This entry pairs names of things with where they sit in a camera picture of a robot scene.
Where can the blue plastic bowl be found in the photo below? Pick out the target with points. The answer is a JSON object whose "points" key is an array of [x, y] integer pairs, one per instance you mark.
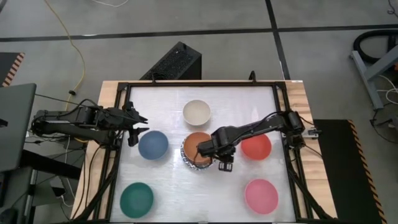
{"points": [[153, 145]]}

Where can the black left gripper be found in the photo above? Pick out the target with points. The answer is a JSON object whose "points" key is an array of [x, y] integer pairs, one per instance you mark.
{"points": [[131, 124]]}

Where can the orange-tan plastic bowl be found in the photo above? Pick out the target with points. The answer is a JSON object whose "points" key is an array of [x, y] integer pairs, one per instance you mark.
{"points": [[192, 144]]}

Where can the cream plastic bowl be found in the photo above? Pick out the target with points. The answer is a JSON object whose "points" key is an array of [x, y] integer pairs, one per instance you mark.
{"points": [[196, 112]]}

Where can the black metal stand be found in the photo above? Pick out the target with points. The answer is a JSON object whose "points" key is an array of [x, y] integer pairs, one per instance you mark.
{"points": [[46, 161]]}

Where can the red-orange plastic bowl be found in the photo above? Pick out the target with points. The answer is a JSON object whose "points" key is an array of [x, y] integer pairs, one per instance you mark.
{"points": [[256, 147]]}

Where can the grey metal stand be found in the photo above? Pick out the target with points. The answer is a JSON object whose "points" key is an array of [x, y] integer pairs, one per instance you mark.
{"points": [[367, 84]]}

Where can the blue patterned paper bowl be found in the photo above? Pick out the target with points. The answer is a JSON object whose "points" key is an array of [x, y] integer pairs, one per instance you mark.
{"points": [[186, 162]]}

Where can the grey monitor panel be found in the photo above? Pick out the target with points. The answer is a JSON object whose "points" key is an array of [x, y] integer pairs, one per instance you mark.
{"points": [[15, 124]]}

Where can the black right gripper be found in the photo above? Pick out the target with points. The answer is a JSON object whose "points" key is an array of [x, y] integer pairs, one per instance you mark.
{"points": [[217, 152]]}

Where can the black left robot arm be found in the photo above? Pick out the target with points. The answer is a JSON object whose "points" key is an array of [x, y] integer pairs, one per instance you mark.
{"points": [[77, 124]]}

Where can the pink plastic bowl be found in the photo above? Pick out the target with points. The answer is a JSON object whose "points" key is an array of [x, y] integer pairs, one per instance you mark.
{"points": [[261, 196]]}

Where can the black hazard-striped floor mat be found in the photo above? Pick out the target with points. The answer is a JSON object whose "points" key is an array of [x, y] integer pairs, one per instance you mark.
{"points": [[354, 193], [7, 65]]}

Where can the silver metal bracket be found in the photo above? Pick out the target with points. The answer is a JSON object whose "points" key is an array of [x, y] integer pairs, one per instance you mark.
{"points": [[312, 132]]}

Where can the green plastic bowl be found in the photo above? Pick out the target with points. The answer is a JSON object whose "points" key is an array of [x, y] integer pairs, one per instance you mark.
{"points": [[136, 200]]}

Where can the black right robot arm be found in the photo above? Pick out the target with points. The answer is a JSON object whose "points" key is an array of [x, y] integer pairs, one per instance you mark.
{"points": [[264, 124]]}

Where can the black table clamp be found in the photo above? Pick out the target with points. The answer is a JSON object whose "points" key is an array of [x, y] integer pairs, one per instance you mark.
{"points": [[153, 79], [252, 77]]}

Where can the black computer tower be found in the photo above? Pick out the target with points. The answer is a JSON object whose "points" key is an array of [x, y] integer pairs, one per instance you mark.
{"points": [[177, 62]]}

